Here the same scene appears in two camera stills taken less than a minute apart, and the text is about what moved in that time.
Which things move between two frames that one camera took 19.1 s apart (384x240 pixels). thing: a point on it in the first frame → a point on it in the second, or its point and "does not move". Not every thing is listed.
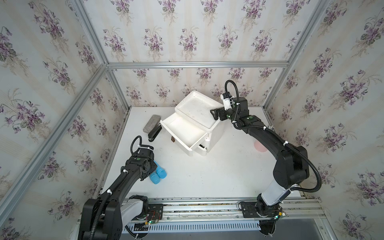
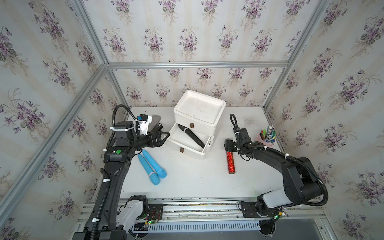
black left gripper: [153, 166] → [158, 142]
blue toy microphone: [154, 178] does not move
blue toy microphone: [161, 172] does not move
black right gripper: [221, 112] → [228, 145]
